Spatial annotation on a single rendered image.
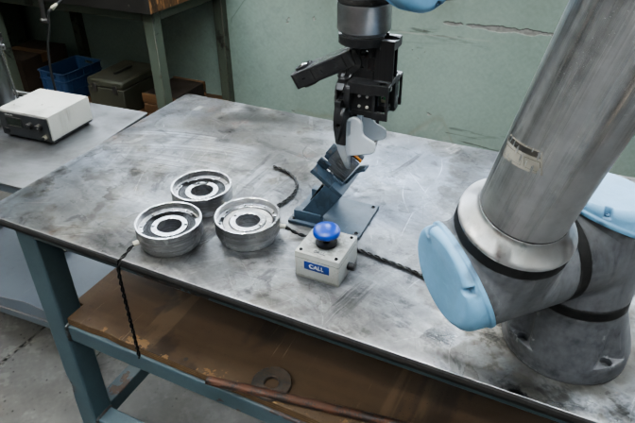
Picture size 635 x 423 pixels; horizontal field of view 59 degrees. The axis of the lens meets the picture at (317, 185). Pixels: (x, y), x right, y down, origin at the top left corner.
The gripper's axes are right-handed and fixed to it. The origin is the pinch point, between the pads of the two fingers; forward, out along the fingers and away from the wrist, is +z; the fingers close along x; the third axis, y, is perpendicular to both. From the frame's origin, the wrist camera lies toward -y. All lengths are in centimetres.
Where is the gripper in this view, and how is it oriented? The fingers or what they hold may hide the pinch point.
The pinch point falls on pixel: (348, 155)
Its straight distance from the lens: 90.3
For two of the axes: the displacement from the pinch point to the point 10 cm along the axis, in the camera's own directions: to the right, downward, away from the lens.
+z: 0.1, 8.6, 5.2
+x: 4.1, -4.8, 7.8
